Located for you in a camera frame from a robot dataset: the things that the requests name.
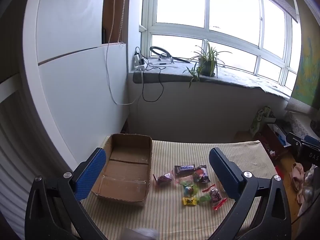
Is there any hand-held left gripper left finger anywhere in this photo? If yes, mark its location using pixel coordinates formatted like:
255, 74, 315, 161
25, 147, 108, 240

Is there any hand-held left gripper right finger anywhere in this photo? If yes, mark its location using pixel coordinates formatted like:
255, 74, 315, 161
209, 147, 293, 240

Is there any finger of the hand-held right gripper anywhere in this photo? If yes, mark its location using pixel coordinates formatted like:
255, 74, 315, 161
286, 132, 305, 147

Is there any dark brown snack packet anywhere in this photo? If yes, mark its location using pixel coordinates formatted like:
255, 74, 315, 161
194, 165, 210, 183

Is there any dark packet with red edges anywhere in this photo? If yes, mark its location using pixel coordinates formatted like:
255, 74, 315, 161
202, 184, 228, 210

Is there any cardboard box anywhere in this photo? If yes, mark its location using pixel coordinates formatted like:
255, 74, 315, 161
91, 133, 153, 207

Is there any yellow candy packet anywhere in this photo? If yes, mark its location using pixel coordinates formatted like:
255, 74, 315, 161
182, 196, 198, 207

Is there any blue and white carton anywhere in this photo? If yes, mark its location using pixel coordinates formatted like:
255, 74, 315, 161
272, 124, 292, 147

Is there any white lace cloth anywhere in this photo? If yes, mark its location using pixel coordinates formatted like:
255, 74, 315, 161
287, 112, 313, 135

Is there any brown storage box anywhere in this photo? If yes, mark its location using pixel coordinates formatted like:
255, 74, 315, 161
262, 122, 298, 160

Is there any pink garment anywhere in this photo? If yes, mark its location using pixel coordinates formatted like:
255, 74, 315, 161
290, 162, 305, 205

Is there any white grey garment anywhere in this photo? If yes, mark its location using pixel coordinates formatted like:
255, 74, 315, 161
299, 164, 320, 218

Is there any brown chocolate bar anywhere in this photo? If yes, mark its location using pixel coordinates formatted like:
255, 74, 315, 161
174, 164, 196, 175

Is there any green floral bag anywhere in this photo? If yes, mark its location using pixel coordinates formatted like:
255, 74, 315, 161
250, 106, 272, 137

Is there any small green candy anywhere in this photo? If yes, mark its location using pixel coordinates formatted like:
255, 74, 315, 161
182, 184, 200, 197

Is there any dark maroon candy packet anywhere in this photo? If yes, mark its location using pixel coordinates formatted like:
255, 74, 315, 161
153, 171, 174, 187

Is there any white slatted panel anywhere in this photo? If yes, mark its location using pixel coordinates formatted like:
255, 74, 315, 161
0, 75, 83, 240

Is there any grey windowsill cover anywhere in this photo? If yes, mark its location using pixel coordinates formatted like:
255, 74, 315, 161
132, 64, 293, 97

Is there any white wardrobe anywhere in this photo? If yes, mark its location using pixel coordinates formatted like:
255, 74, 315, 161
22, 0, 130, 170

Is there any potted spider plant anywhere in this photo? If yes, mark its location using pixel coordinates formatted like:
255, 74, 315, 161
182, 39, 232, 88

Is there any white power strip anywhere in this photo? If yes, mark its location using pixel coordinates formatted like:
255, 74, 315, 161
134, 51, 145, 70

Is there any roller window blind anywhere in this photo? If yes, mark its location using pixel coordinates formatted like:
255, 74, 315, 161
235, 0, 300, 23

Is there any white framed window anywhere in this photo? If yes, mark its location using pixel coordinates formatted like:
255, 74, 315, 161
140, 0, 304, 92

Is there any wall map poster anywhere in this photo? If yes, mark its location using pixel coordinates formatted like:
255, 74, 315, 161
291, 25, 320, 105

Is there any black power cable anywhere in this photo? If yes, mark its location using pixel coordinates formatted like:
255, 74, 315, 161
142, 62, 173, 103

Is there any black ring light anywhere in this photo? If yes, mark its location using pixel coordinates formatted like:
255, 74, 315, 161
149, 46, 192, 64

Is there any beaded blind chain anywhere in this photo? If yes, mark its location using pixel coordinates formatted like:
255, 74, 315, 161
117, 0, 129, 45

